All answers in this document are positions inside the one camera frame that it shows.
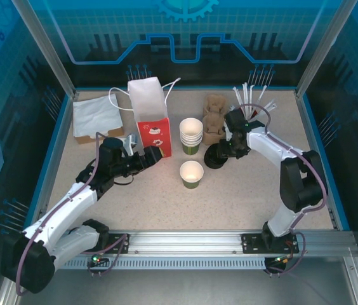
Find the single green paper cup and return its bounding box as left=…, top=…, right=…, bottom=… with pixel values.
left=179, top=160, right=205, bottom=190

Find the red white paper bag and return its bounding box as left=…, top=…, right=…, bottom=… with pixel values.
left=108, top=76, right=182, bottom=159

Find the black cup lid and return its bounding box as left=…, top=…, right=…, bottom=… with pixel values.
left=203, top=142, right=230, bottom=170

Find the stack of brown cup carriers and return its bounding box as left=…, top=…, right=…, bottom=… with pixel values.
left=201, top=94, right=229, bottom=146

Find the stack of green paper cups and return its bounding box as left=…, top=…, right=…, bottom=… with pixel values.
left=178, top=117, right=204, bottom=156

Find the brown cardboard napkin box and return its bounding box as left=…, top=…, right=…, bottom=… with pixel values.
left=74, top=126, right=126, bottom=146

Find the stack of white napkins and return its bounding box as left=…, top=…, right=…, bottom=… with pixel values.
left=72, top=95, right=123, bottom=137

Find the small LED circuit board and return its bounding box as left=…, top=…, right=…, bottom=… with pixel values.
left=87, top=253, right=109, bottom=267
left=270, top=255, right=295, bottom=265

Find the thin black loop cable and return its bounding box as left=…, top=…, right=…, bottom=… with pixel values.
left=112, top=177, right=135, bottom=189

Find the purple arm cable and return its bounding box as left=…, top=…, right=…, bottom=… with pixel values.
left=13, top=132, right=110, bottom=297
left=237, top=103, right=329, bottom=229

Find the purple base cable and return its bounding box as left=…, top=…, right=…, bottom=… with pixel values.
left=82, top=233, right=129, bottom=277
left=263, top=231, right=308, bottom=277

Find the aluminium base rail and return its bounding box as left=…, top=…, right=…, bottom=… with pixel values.
left=51, top=229, right=356, bottom=255

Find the slotted grey cable duct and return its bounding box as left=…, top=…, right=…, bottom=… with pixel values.
left=61, top=256, right=270, bottom=271

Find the aluminium frame post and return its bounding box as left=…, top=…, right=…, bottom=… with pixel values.
left=11, top=0, right=77, bottom=98
left=295, top=0, right=357, bottom=98

